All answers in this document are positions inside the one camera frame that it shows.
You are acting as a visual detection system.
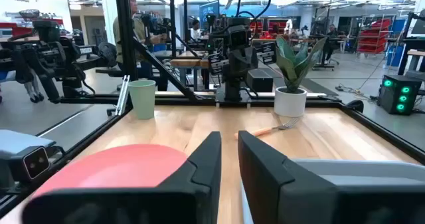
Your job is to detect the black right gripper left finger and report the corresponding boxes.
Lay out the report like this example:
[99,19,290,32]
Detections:
[21,131,222,224]

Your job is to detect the standing person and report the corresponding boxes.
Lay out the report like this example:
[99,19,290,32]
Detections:
[112,0,169,85]

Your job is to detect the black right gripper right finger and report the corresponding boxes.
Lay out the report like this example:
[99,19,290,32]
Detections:
[237,130,425,224]

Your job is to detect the snake plant in white pot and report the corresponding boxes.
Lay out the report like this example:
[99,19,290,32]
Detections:
[274,34,329,118]

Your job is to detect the black metal table frame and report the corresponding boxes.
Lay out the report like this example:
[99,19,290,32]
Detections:
[0,0,425,218]

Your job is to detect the metal fork orange handle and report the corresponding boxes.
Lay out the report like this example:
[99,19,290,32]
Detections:
[234,116,301,140]

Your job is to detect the pale green plastic cup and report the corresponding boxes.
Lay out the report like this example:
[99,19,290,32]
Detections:
[127,79,157,120]

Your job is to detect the black floor cables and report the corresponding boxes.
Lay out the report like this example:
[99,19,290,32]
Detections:
[334,83,381,102]

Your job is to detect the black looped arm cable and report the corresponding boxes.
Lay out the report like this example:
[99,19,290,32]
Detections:
[234,0,272,31]

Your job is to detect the seated person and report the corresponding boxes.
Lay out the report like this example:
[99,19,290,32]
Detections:
[190,19,203,41]
[323,23,341,64]

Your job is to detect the black box on arm base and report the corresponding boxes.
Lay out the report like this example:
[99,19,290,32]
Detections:
[246,68,274,93]

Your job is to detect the black neighbouring station robot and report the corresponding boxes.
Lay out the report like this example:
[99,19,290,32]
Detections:
[0,9,118,104]

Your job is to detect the silver aluminium bracket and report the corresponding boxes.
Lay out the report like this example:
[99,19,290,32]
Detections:
[114,74,131,116]

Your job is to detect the black computer with green lights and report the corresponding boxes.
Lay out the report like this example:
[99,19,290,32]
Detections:
[377,74,423,116]

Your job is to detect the wooden background workbench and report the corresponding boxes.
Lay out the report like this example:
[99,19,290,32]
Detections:
[169,50,211,91]

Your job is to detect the black rounded frame foot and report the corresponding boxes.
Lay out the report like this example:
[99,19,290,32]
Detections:
[344,99,365,114]

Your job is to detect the blue-lit monitor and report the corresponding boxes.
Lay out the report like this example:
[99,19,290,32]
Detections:
[199,0,221,29]

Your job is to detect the pink round plate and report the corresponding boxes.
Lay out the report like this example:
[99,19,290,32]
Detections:
[32,144,189,199]

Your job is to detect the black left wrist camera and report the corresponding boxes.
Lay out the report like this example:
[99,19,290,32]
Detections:
[228,24,250,49]

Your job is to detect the grey table-level camera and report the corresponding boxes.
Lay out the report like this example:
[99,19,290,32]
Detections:
[0,128,66,193]

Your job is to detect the red bin shelf rack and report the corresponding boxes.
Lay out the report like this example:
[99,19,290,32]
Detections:
[356,17,393,56]

